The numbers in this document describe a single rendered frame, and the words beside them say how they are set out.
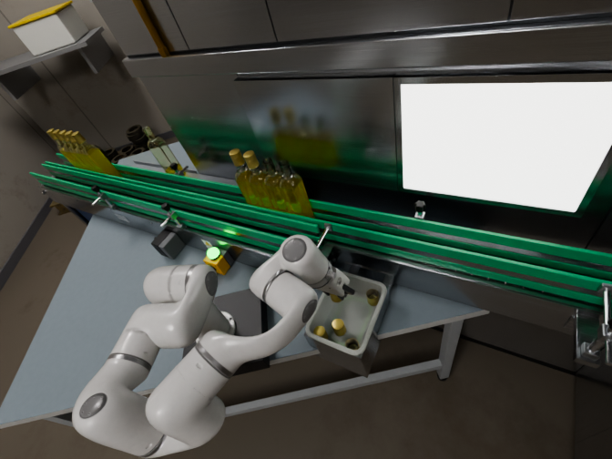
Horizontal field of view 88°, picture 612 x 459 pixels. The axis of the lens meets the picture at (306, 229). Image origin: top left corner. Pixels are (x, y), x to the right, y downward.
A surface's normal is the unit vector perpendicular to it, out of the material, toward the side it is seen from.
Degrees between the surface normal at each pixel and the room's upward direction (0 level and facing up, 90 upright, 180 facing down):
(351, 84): 90
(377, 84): 90
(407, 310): 0
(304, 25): 90
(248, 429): 0
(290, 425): 0
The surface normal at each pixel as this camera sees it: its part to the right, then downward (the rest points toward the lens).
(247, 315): -0.23, -0.66
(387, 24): -0.45, 0.73
